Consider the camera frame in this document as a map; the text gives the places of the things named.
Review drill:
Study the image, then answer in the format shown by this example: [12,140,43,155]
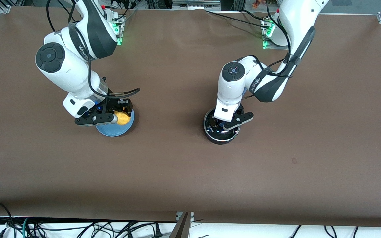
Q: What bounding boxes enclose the brown table cover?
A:
[0,8,381,228]

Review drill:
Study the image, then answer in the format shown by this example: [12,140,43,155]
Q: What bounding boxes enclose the aluminium frame post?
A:
[169,212,194,238]

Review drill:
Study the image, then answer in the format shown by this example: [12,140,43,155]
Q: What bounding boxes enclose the black pot with blue handle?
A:
[204,107,241,145]

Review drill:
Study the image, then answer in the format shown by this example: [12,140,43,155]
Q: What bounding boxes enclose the blue round plate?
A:
[96,109,135,137]

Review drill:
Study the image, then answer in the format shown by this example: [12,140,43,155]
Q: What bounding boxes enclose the yellow potato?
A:
[114,112,131,125]

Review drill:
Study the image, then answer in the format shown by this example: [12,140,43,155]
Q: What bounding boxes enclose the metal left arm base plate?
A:
[262,18,290,50]

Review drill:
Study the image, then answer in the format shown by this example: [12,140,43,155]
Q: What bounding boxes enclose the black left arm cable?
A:
[243,0,293,99]

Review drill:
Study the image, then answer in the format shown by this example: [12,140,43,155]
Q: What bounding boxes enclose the long black base cable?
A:
[205,9,270,27]

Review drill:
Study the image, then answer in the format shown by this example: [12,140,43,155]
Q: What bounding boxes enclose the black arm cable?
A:
[47,0,141,99]
[243,0,293,99]

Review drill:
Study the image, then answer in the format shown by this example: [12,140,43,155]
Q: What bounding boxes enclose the glass lid with blue knob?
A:
[204,109,240,133]

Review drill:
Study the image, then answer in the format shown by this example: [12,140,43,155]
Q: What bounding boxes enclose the tangled black floor cables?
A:
[28,221,154,238]

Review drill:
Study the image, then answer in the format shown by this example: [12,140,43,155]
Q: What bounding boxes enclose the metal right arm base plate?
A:
[111,13,124,46]

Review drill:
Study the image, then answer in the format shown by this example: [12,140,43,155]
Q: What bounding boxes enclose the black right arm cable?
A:
[47,0,141,99]

